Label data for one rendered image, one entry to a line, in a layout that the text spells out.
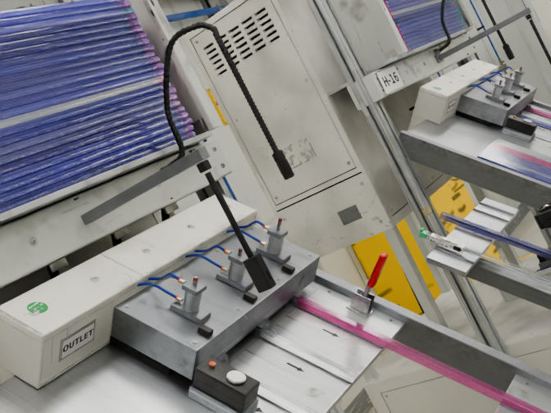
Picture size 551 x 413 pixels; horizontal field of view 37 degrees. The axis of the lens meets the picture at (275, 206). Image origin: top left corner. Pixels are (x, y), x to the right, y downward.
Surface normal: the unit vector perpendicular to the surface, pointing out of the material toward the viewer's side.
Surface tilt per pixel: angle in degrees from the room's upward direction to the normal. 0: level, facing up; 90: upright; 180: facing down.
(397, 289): 90
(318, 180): 90
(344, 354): 44
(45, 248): 90
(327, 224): 90
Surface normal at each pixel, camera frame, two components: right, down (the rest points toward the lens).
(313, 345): 0.18, -0.88
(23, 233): 0.74, -0.35
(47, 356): 0.85, 0.36
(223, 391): -0.50, 0.30
